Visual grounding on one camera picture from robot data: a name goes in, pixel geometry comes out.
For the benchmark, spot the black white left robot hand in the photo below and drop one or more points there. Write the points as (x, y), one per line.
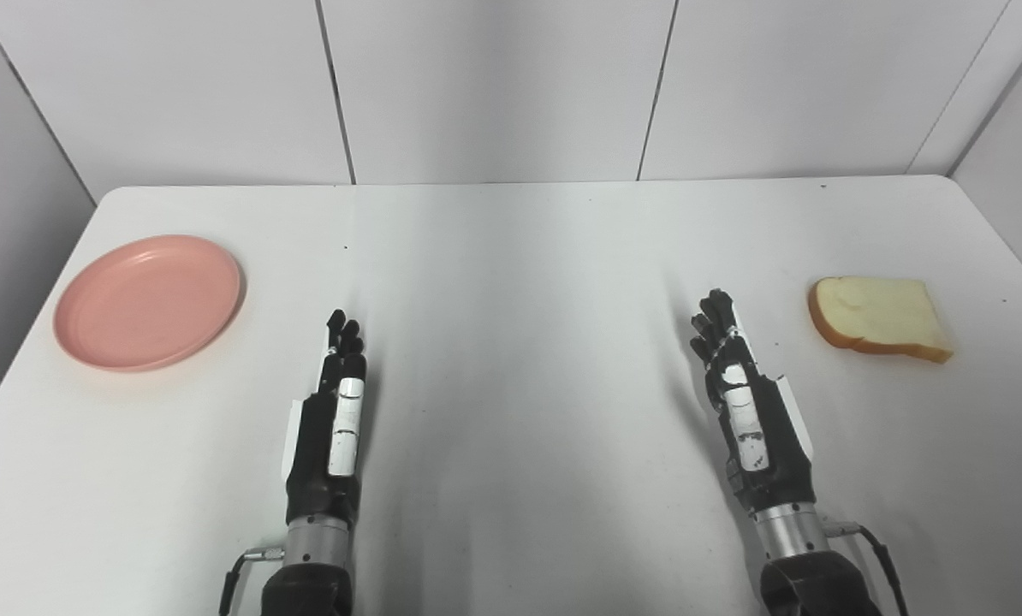
(314, 445)

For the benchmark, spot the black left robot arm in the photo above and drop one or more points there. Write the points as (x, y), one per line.
(310, 590)

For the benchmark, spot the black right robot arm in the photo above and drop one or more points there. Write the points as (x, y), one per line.
(811, 586)

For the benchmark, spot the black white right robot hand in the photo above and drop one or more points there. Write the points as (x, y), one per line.
(776, 453)

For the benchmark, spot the pink round plate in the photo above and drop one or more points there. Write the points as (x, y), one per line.
(147, 304)

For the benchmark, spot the slice of white bread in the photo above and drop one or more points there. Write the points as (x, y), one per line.
(879, 315)

